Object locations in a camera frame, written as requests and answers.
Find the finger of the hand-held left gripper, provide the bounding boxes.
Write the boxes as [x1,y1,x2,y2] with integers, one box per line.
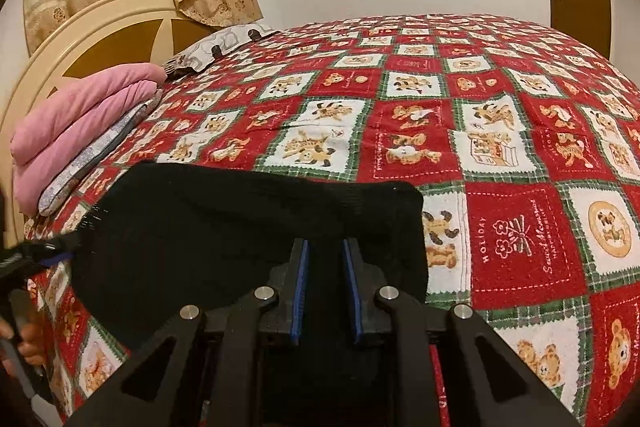
[12,237,77,269]

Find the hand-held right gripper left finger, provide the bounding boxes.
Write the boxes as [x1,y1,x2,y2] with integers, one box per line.
[62,238,312,427]

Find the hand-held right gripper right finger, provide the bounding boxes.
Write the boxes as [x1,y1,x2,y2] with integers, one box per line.
[342,238,577,427]

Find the folded pink blanket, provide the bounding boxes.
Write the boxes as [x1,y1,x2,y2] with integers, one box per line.
[10,63,167,214]

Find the red bear printed blanket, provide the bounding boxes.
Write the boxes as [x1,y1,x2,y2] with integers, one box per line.
[24,13,640,427]

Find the black pants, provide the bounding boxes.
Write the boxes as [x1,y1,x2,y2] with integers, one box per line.
[70,161,431,427]

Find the cream wooden headboard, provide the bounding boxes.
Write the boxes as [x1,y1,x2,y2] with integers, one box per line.
[0,0,212,250]

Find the grey floral pillow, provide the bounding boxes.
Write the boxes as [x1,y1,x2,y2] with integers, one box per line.
[39,89,164,217]

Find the person's left hand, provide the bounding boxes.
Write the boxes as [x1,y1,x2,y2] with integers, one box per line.
[0,319,49,369]

